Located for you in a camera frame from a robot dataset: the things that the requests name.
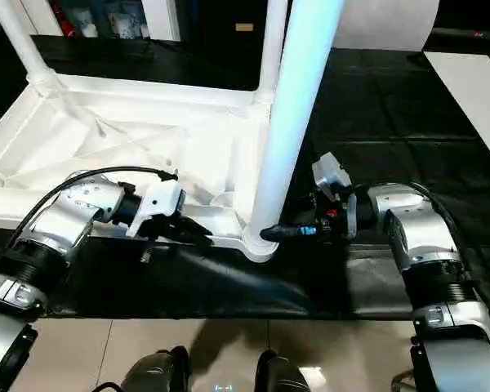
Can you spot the white plastic table top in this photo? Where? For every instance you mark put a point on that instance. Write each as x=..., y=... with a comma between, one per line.
x=106, y=122

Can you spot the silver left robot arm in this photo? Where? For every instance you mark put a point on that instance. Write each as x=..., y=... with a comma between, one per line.
x=73, y=212

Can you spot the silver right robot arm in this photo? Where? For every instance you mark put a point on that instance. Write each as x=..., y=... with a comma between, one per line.
x=416, y=228

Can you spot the black work mat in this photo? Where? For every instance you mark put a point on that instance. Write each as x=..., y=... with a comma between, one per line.
x=392, y=114

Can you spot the dark right robot foot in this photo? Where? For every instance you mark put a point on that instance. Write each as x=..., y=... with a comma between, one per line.
x=281, y=375

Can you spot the dark robot foot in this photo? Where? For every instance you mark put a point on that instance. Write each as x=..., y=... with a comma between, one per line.
x=155, y=375
x=281, y=375

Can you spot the dark left robot foot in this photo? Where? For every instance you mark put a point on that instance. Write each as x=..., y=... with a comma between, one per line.
x=155, y=375

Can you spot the black box with gold label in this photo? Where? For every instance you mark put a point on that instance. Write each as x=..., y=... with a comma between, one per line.
x=228, y=49

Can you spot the grey cushion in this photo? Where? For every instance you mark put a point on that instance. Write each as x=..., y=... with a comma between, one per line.
x=388, y=24

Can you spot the white glass-door cabinet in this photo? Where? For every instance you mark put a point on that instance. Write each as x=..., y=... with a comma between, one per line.
x=163, y=16

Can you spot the black bar with red mark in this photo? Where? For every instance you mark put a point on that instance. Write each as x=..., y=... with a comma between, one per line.
x=469, y=36

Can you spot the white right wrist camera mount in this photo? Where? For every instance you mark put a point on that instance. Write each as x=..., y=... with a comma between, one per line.
x=330, y=171

